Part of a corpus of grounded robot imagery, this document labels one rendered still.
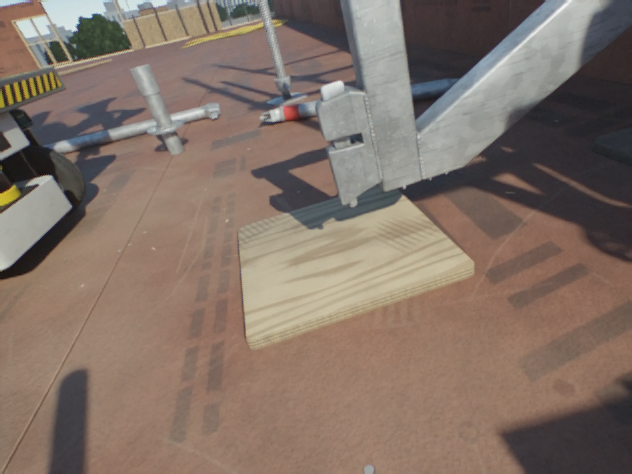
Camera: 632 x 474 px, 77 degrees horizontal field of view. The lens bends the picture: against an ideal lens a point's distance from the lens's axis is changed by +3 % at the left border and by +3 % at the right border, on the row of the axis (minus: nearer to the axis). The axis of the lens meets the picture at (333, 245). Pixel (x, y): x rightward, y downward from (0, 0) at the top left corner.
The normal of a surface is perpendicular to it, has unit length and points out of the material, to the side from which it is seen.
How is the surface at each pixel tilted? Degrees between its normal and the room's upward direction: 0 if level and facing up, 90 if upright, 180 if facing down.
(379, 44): 90
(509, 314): 0
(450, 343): 0
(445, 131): 90
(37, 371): 0
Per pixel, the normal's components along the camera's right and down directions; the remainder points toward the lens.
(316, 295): -0.20, -0.82
